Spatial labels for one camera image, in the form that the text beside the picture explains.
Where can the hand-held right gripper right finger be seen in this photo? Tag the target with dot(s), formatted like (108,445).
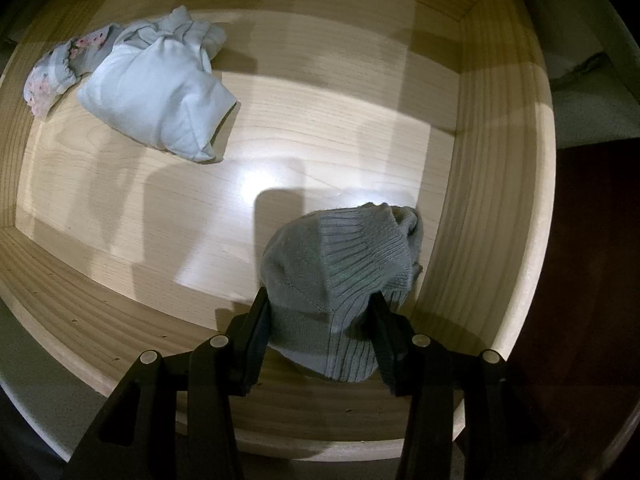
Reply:
(395,360)

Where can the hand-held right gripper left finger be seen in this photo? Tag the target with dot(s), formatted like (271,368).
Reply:
(252,350)

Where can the grey ribbed knit garment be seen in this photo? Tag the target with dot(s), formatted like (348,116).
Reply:
(310,280)

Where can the pale white underwear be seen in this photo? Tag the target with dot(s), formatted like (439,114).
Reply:
(150,95)

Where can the grey-blue underwear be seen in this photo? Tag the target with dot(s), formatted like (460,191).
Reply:
(200,35)

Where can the pink floral underwear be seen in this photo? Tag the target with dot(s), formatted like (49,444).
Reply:
(50,80)

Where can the grey nightstand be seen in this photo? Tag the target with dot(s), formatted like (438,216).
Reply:
(590,110)

